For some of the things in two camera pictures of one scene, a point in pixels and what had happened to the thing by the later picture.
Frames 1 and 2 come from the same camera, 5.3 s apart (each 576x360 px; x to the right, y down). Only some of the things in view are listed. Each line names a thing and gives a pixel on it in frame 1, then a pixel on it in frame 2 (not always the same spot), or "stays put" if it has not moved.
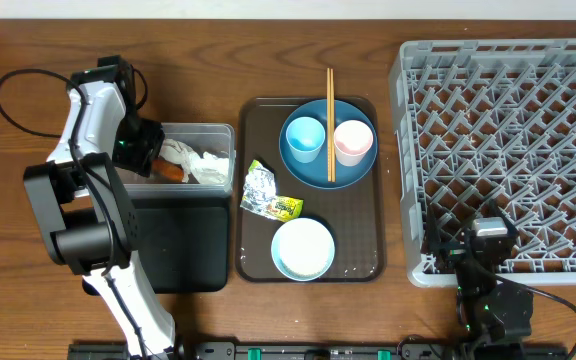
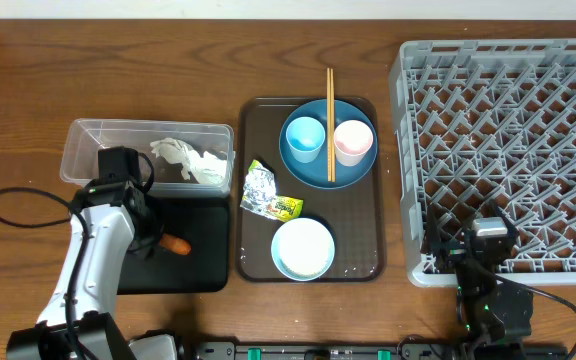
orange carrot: x=167 y=171 → x=175 y=244
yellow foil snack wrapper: x=259 y=194 stays put
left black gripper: x=142 y=164 → x=149 y=245
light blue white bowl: x=303 y=249 stays put
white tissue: x=208 y=169 stays put
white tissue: x=176 y=151 stays put
